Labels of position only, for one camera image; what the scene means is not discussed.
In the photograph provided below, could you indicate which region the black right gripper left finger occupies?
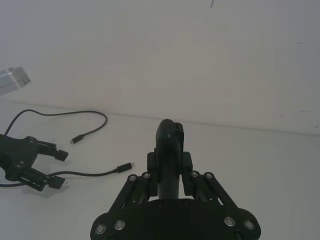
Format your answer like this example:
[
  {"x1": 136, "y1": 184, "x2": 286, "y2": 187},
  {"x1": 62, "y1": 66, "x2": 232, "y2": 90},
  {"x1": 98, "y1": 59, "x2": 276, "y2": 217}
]
[{"x1": 109, "y1": 151, "x2": 161, "y2": 215}]

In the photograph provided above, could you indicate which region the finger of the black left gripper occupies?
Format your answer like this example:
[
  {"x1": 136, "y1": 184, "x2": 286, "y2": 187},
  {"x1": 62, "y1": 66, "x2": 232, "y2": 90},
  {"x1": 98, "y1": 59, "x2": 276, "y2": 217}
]
[
  {"x1": 20, "y1": 166, "x2": 67, "y2": 193},
  {"x1": 34, "y1": 138, "x2": 70, "y2": 162}
]

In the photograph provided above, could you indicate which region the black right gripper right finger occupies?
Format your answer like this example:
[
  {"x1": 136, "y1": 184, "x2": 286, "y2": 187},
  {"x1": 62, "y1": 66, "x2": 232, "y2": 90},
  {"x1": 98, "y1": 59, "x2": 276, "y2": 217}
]
[{"x1": 178, "y1": 151, "x2": 240, "y2": 209}]

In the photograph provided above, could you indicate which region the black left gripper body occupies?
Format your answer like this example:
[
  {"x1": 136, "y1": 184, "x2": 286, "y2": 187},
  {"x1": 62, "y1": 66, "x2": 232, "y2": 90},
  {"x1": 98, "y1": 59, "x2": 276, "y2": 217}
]
[{"x1": 0, "y1": 133, "x2": 39, "y2": 181}]

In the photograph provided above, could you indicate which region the black curved tool handle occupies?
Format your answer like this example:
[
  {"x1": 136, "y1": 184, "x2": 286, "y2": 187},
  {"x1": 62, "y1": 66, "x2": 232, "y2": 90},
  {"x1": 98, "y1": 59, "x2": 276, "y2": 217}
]
[{"x1": 154, "y1": 119, "x2": 186, "y2": 201}]

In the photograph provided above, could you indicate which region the white table cloth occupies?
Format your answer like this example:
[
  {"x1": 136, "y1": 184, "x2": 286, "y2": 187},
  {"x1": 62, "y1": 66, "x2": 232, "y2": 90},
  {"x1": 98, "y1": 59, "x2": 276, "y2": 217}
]
[{"x1": 0, "y1": 99, "x2": 320, "y2": 240}]

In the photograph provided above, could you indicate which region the black cable with plug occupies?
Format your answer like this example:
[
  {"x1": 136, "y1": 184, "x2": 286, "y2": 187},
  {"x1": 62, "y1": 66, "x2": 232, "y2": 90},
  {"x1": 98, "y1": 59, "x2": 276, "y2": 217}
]
[
  {"x1": 0, "y1": 110, "x2": 109, "y2": 145},
  {"x1": 0, "y1": 162, "x2": 136, "y2": 188}
]

